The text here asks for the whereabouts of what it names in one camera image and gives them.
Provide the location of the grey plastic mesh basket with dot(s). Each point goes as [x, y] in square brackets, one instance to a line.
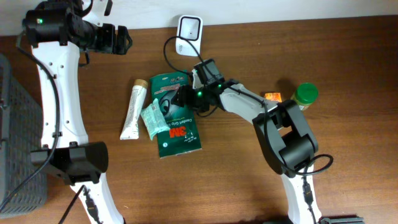
[21, 129]

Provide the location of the green lid small jar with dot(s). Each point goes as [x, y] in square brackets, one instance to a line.
[305, 95]

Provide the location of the white cream tube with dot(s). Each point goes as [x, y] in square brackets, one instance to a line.
[137, 99]

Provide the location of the teal tissue packet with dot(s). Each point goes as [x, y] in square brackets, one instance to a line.
[154, 119]

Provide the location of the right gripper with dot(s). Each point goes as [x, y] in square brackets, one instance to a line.
[185, 98]

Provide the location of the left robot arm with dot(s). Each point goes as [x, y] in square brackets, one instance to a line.
[59, 32]

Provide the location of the green 3M gloves packet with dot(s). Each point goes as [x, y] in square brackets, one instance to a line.
[183, 136]

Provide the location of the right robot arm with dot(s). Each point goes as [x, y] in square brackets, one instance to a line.
[287, 142]

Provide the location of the orange tissue pack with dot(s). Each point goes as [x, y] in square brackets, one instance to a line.
[273, 96]

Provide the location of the white barcode scanner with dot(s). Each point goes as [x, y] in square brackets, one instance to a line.
[190, 28]

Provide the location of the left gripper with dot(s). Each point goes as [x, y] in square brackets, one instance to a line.
[109, 38]

